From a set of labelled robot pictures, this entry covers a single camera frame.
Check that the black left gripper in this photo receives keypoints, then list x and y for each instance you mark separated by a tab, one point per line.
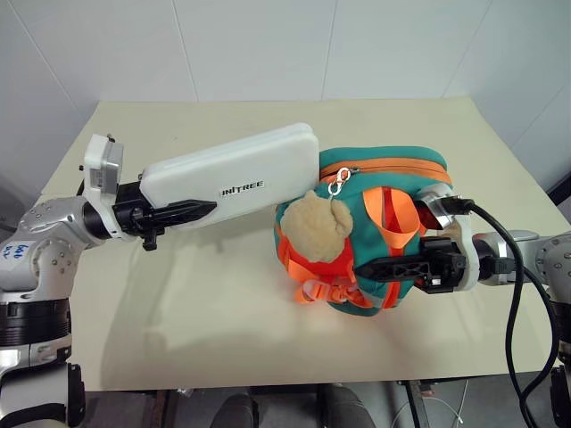
131	209

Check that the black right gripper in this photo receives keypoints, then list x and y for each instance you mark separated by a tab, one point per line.
444	265

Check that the white Unitree box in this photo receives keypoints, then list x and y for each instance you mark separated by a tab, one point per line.
250	169

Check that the orange and teal backpack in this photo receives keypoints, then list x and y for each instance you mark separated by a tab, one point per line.
388	178

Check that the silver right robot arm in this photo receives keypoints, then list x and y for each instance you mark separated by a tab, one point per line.
548	258

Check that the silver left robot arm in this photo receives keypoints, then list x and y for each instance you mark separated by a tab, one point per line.
49	249

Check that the beige plush toy pendant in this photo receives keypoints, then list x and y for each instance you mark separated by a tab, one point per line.
316	232

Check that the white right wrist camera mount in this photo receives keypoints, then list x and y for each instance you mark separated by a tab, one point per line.
468	249

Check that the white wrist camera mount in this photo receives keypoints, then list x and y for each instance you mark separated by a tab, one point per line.
103	160
468	249

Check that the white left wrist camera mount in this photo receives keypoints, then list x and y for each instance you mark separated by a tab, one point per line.
103	160

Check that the black table frame leg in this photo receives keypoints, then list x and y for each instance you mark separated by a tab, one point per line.
412	405

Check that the black object by wall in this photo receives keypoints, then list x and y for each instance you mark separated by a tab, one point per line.
561	189

